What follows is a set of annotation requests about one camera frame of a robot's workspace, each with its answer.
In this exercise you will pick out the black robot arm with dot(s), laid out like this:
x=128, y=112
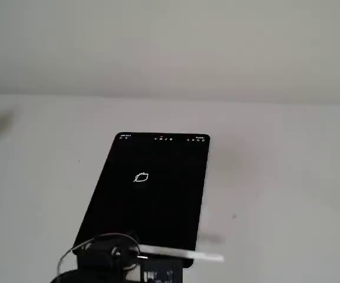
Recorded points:
x=84, y=275

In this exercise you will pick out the black screen silver tablet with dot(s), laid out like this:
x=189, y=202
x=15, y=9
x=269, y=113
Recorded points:
x=158, y=200

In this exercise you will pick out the white stylus pencil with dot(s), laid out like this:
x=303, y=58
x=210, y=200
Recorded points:
x=181, y=253

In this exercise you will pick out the small camera circuit board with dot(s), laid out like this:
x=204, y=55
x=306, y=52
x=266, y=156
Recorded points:
x=162, y=272

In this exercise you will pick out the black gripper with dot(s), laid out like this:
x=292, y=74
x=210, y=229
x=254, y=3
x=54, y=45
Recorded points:
x=105, y=260

